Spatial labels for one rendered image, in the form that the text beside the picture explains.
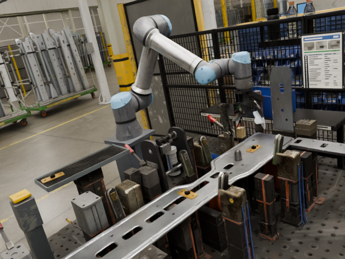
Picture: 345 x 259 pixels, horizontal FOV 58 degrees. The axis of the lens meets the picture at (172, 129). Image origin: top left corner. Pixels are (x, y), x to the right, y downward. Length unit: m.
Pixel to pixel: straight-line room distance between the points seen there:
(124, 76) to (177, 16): 5.48
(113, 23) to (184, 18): 5.47
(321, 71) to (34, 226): 1.57
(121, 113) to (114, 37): 7.51
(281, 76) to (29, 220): 1.29
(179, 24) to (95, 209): 2.94
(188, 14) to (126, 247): 3.00
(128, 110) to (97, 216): 0.67
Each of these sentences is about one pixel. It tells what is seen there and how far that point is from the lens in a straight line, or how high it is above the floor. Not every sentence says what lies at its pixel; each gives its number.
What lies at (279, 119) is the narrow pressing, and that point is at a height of 1.06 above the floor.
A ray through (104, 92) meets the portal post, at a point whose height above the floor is 0.29.
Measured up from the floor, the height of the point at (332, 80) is 1.20.
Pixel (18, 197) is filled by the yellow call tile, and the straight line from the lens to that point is 1.24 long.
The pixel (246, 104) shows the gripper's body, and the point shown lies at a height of 1.25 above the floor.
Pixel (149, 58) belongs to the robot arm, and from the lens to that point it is 1.62.
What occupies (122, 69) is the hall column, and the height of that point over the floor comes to 0.68.
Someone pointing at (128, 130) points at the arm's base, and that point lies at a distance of 1.66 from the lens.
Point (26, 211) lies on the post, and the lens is 1.25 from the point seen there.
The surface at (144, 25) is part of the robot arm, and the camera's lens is 1.46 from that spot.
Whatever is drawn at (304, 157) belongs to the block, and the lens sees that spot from 1.49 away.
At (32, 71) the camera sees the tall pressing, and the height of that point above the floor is 1.14.
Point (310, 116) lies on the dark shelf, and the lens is 1.83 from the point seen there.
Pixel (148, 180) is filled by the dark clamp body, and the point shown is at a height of 1.05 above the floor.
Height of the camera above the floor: 1.63
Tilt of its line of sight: 18 degrees down
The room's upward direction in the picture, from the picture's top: 11 degrees counter-clockwise
